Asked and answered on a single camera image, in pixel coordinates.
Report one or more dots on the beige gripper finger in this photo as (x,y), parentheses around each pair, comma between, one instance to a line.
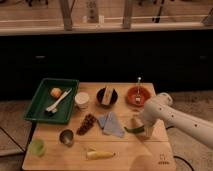
(148,131)

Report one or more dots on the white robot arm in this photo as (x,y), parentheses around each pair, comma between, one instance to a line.
(159,107)

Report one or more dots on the small metal cup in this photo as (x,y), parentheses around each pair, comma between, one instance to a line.
(67,137)

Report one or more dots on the green plastic cup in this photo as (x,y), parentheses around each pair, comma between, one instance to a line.
(37,147)

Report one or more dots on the metal spoon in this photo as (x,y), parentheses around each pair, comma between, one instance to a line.
(138,97)

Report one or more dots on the orange bowl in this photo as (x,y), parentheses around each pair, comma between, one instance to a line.
(131,93)

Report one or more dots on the blue folded cloth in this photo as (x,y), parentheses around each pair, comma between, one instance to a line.
(110,125)

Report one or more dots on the beige block in bowl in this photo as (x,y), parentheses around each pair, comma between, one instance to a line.
(107,95)

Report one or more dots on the brown textured piece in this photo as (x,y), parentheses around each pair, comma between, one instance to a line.
(86,124)

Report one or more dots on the black bowl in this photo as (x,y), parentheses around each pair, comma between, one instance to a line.
(100,94)

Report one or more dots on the white round container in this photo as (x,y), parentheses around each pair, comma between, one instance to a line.
(82,100)

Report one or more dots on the green plastic tray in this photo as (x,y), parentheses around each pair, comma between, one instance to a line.
(42,99)

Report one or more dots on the orange fruit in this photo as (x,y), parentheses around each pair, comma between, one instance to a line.
(56,92)

